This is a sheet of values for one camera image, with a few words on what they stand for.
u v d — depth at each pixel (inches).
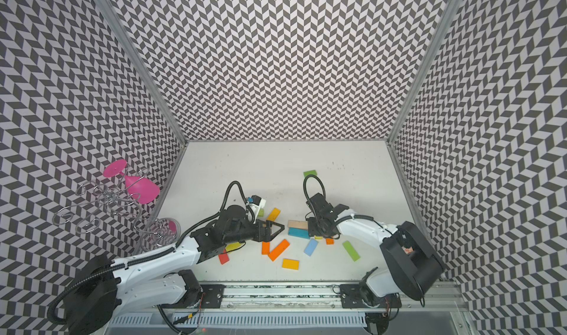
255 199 28.4
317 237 34.2
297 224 34.7
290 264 31.8
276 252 32.4
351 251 33.3
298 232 34.3
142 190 29.7
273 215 36.1
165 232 34.0
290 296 29.5
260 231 26.7
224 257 32.3
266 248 32.8
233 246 26.0
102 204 29.2
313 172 41.3
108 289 15.7
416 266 16.7
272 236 27.2
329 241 33.4
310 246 33.0
